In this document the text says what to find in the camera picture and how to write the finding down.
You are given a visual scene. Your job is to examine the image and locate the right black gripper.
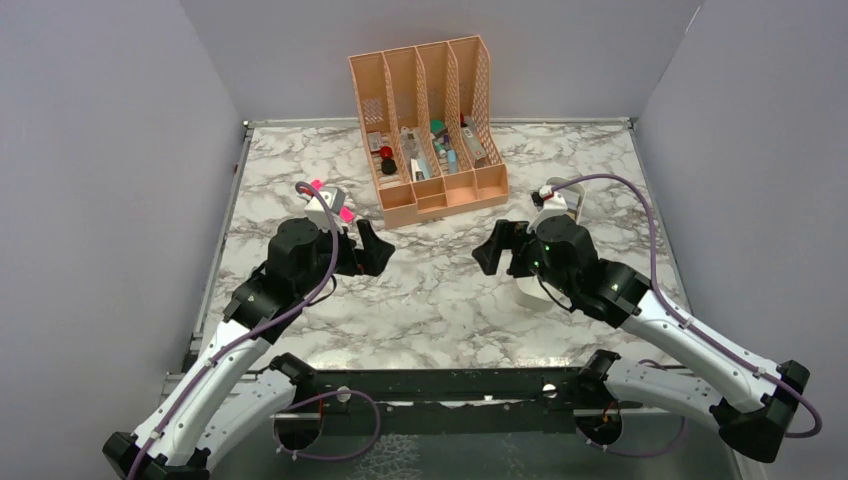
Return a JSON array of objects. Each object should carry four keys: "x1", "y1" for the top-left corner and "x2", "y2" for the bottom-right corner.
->
[{"x1": 473, "y1": 218, "x2": 577, "y2": 298}]

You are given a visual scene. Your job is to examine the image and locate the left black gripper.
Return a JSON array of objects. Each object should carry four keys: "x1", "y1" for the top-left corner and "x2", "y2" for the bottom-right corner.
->
[{"x1": 297, "y1": 218, "x2": 395, "y2": 297}]

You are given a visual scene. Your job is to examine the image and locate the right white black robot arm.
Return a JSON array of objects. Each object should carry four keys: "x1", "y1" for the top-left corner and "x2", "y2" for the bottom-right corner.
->
[{"x1": 472, "y1": 215, "x2": 810, "y2": 463}]

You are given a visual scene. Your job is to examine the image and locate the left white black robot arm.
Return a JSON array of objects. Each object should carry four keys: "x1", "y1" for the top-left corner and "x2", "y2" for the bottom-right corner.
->
[{"x1": 103, "y1": 217, "x2": 395, "y2": 479}]

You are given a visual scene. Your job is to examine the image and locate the pink highlighter marker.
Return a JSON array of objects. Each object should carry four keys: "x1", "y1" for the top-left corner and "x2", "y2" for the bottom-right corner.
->
[{"x1": 305, "y1": 179, "x2": 355, "y2": 225}]

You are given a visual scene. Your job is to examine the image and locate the black round stamp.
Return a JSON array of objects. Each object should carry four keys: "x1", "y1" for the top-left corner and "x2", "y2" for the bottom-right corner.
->
[{"x1": 380, "y1": 157, "x2": 398, "y2": 176}]

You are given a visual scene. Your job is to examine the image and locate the grey red stapler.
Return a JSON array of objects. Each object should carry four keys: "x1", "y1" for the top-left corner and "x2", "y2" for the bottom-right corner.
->
[{"x1": 460, "y1": 114, "x2": 488, "y2": 168}]

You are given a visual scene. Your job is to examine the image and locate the green eraser block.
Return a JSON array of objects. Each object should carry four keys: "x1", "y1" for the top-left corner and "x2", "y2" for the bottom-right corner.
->
[{"x1": 429, "y1": 119, "x2": 448, "y2": 138}]

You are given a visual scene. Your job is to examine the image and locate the orange plastic desk organizer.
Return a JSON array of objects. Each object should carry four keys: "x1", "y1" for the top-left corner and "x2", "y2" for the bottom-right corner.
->
[{"x1": 348, "y1": 35, "x2": 510, "y2": 228}]

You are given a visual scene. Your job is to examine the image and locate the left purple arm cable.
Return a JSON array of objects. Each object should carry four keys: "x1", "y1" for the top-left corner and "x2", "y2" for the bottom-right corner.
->
[{"x1": 125, "y1": 180, "x2": 341, "y2": 480}]

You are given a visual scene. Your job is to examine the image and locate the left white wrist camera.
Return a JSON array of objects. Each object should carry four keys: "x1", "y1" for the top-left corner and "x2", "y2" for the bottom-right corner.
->
[{"x1": 314, "y1": 192, "x2": 345, "y2": 232}]

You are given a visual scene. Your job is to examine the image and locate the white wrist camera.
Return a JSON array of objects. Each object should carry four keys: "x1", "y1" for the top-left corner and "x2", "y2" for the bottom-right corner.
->
[
  {"x1": 527, "y1": 185, "x2": 575, "y2": 233},
  {"x1": 314, "y1": 192, "x2": 345, "y2": 232}
]

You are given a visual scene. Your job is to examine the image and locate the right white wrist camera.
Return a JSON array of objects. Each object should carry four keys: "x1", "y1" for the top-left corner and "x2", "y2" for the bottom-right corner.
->
[{"x1": 527, "y1": 185, "x2": 575, "y2": 233}]

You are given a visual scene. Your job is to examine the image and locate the black metal base rail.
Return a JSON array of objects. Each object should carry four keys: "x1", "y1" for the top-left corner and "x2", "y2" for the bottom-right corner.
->
[{"x1": 271, "y1": 354, "x2": 613, "y2": 436}]

